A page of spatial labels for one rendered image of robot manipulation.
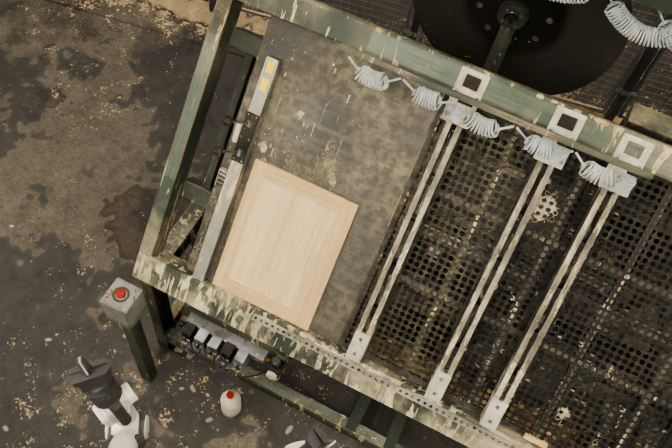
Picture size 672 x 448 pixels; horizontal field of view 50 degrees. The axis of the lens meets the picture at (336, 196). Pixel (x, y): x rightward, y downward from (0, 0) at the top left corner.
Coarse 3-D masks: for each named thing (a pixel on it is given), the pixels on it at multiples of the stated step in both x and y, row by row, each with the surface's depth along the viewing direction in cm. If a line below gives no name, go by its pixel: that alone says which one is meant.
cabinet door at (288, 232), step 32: (256, 160) 278; (256, 192) 281; (288, 192) 277; (320, 192) 273; (256, 224) 284; (288, 224) 280; (320, 224) 276; (224, 256) 290; (256, 256) 287; (288, 256) 283; (320, 256) 279; (224, 288) 294; (256, 288) 290; (288, 288) 286; (320, 288) 282; (288, 320) 289
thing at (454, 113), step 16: (480, 96) 241; (448, 112) 244; (464, 112) 231; (448, 128) 249; (464, 128) 245; (448, 144) 254; (432, 160) 253; (448, 160) 254; (432, 176) 255; (416, 192) 257; (432, 192) 256; (416, 208) 262; (416, 224) 260; (400, 240) 263; (400, 256) 264; (384, 272) 267; (384, 288) 272; (368, 304) 272; (384, 304) 270; (368, 320) 277; (368, 336) 274; (352, 352) 278
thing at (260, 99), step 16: (272, 80) 267; (256, 96) 270; (256, 112) 271; (256, 128) 274; (240, 176) 281; (224, 192) 282; (224, 208) 284; (224, 224) 288; (208, 240) 289; (208, 256) 290; (208, 272) 295
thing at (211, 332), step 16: (192, 320) 302; (208, 320) 302; (192, 336) 299; (208, 336) 298; (224, 336) 299; (240, 336) 299; (208, 352) 300; (224, 352) 293; (240, 352) 293; (256, 352) 296; (272, 352) 297; (224, 368) 305; (240, 368) 297; (272, 368) 292; (288, 368) 302
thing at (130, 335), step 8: (136, 328) 307; (128, 336) 314; (136, 336) 312; (144, 336) 321; (136, 344) 318; (144, 344) 326; (136, 352) 328; (144, 352) 330; (136, 360) 338; (144, 360) 335; (152, 360) 346; (144, 368) 343; (152, 368) 351; (144, 376) 355; (152, 376) 356
